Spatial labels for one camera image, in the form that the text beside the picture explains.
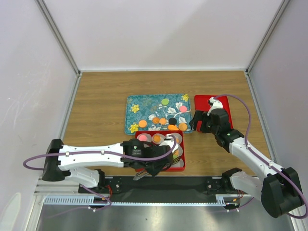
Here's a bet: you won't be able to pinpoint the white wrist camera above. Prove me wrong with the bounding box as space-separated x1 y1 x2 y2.
207 97 223 116
158 134 180 151

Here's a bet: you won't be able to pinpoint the black sandwich cookie lower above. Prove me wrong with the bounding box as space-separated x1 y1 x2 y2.
168 118 177 125

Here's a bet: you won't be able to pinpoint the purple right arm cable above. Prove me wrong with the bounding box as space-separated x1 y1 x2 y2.
214 94 308 219

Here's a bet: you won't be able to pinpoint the white paper cup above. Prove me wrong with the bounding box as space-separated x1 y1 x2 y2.
152 133 165 144
173 146 183 158
172 158 184 168
171 133 183 144
137 133 152 144

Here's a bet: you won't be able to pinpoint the red box lid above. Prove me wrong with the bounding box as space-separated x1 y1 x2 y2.
194 95 233 128

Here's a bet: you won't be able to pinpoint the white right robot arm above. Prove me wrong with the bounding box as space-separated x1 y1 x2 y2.
189 109 308 218

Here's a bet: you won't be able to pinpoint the red cookie box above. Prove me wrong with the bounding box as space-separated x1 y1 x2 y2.
135 130 186 172

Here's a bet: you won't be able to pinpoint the metal tongs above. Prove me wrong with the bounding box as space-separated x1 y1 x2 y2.
133 164 173 181

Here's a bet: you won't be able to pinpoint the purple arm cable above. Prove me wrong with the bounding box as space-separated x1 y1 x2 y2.
214 94 308 219
23 134 178 171

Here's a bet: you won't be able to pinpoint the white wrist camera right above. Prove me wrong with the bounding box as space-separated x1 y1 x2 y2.
207 97 223 116

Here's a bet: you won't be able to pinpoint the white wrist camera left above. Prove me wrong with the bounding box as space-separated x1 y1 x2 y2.
158 134 180 151

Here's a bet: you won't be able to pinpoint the orange dotted sandwich cookie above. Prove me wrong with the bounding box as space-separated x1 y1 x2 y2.
138 120 147 128

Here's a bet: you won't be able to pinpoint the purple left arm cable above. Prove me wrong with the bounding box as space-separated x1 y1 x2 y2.
23 134 178 171

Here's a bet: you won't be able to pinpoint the orange flower cookie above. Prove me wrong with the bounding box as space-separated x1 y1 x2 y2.
159 118 167 125

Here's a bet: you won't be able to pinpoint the orange fish cookie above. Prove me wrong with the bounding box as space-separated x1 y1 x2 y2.
167 125 179 131

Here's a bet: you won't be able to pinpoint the teal floral tray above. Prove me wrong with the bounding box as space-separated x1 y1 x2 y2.
125 93 192 135

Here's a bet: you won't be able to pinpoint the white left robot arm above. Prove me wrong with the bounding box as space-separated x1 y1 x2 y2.
42 135 179 193

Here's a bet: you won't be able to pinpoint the large orange dotted cookie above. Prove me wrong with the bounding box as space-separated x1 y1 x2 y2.
179 123 188 131

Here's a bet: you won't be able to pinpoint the pink sandwich cookie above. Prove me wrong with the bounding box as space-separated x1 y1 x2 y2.
179 105 187 113
138 134 148 141

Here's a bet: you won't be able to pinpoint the white slotted cable duct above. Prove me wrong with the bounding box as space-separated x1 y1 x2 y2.
44 194 238 206

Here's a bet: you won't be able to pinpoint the orange swirl cookie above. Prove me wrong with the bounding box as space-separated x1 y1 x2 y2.
152 134 161 143
152 117 159 124

